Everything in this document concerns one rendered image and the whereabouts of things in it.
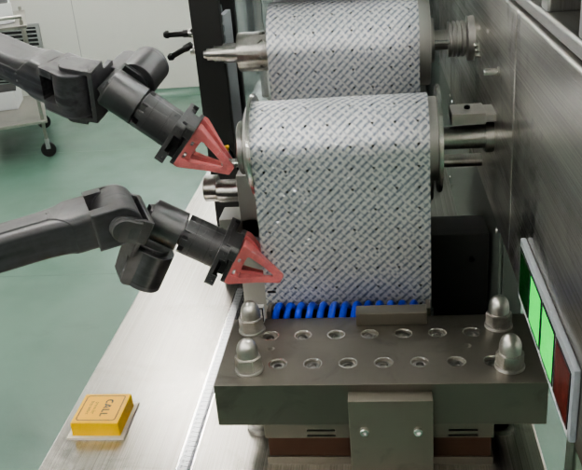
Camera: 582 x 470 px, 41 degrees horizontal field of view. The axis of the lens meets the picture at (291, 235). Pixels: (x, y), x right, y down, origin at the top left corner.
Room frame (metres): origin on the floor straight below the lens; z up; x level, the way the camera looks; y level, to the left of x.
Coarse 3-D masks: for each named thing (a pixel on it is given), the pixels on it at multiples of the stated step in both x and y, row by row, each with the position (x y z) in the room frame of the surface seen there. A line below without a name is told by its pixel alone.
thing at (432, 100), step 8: (432, 96) 1.03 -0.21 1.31; (432, 104) 1.01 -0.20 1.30; (432, 112) 0.99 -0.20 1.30; (432, 120) 0.99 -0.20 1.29; (432, 128) 0.98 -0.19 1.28; (432, 136) 0.97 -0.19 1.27; (432, 144) 0.97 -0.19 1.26; (432, 152) 0.97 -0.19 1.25; (432, 160) 0.97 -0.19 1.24; (432, 168) 0.98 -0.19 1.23; (432, 176) 0.99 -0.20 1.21; (248, 184) 1.02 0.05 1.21
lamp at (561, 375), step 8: (560, 352) 0.55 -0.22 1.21; (560, 360) 0.55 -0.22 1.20; (560, 368) 0.55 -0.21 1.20; (560, 376) 0.55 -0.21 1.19; (568, 376) 0.52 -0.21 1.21; (560, 384) 0.54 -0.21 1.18; (568, 384) 0.52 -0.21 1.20; (560, 392) 0.54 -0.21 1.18; (560, 400) 0.54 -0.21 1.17; (560, 408) 0.54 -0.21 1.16
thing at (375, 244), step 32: (320, 192) 0.99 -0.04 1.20; (352, 192) 0.98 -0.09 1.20; (384, 192) 0.97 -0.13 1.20; (416, 192) 0.97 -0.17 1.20; (288, 224) 0.99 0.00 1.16; (320, 224) 0.99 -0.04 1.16; (352, 224) 0.98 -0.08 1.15; (384, 224) 0.97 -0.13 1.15; (416, 224) 0.97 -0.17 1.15; (288, 256) 0.99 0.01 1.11; (320, 256) 0.99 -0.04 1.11; (352, 256) 0.98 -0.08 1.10; (384, 256) 0.97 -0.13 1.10; (416, 256) 0.97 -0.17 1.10; (288, 288) 0.99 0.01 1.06; (320, 288) 0.99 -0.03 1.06; (352, 288) 0.98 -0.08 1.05; (384, 288) 0.97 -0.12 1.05; (416, 288) 0.97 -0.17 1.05
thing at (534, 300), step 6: (534, 288) 0.66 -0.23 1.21; (534, 294) 0.66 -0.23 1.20; (534, 300) 0.66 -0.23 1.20; (540, 300) 0.64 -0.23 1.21; (534, 306) 0.66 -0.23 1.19; (534, 312) 0.66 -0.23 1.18; (534, 318) 0.66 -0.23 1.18; (534, 324) 0.66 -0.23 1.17; (534, 330) 0.65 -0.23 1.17; (534, 336) 0.65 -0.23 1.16
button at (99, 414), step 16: (96, 400) 0.95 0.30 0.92; (112, 400) 0.95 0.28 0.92; (128, 400) 0.95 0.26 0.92; (80, 416) 0.92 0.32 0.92; (96, 416) 0.91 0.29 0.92; (112, 416) 0.91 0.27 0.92; (128, 416) 0.93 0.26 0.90; (80, 432) 0.90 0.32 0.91; (96, 432) 0.90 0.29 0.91; (112, 432) 0.89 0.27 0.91
